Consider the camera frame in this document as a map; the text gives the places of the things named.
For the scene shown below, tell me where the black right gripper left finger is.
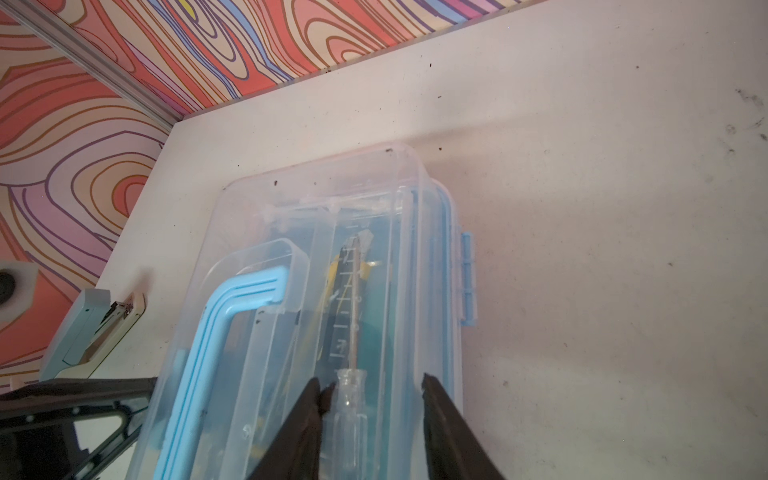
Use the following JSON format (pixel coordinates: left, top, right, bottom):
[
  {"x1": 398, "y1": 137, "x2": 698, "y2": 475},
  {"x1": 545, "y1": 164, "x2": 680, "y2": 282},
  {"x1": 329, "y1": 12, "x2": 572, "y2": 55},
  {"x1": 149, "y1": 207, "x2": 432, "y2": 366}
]
[{"x1": 248, "y1": 377, "x2": 324, "y2": 480}]

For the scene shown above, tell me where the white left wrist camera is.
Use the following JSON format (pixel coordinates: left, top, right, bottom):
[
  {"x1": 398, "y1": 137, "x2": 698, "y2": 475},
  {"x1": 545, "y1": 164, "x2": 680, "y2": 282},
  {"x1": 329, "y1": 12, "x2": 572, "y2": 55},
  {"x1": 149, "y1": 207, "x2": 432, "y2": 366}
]
[{"x1": 0, "y1": 260, "x2": 39, "y2": 329}]

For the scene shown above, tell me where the light blue plastic tool box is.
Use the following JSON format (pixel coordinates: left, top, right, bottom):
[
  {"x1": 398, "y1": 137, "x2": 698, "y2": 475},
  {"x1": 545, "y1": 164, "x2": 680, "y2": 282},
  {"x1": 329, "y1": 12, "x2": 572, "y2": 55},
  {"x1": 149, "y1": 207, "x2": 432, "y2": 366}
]
[{"x1": 125, "y1": 176, "x2": 478, "y2": 480}]

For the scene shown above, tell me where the yellow black utility knife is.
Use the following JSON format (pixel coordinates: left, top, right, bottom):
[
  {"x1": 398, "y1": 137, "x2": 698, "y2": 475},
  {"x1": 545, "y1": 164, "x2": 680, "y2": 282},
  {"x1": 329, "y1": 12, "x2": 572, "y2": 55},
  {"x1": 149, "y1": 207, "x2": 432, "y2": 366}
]
[{"x1": 316, "y1": 229, "x2": 382, "y2": 377}]

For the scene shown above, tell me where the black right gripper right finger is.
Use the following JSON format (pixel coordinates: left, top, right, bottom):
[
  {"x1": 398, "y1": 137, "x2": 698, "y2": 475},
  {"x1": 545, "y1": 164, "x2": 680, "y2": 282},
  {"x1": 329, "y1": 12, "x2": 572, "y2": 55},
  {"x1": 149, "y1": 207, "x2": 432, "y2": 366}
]
[{"x1": 422, "y1": 374, "x2": 504, "y2": 480}]

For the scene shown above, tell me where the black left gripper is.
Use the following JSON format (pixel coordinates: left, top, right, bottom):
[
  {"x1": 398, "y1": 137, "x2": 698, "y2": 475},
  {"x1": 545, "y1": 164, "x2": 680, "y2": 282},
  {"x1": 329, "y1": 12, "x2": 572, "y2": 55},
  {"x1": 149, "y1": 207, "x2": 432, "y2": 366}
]
[{"x1": 1, "y1": 377, "x2": 157, "y2": 479}]

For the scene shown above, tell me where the light blue stapler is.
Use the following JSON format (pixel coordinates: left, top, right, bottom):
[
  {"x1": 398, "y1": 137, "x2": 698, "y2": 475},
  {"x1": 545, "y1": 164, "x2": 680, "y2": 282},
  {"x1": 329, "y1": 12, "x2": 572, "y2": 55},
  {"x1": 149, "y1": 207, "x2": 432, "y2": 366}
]
[{"x1": 39, "y1": 288, "x2": 146, "y2": 382}]

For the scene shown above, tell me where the silver small screwdriver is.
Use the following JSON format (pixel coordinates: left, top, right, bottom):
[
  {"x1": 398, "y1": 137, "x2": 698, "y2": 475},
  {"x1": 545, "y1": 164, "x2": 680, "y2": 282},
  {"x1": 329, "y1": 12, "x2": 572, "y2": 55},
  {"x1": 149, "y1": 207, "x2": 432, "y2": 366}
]
[{"x1": 320, "y1": 233, "x2": 368, "y2": 480}]

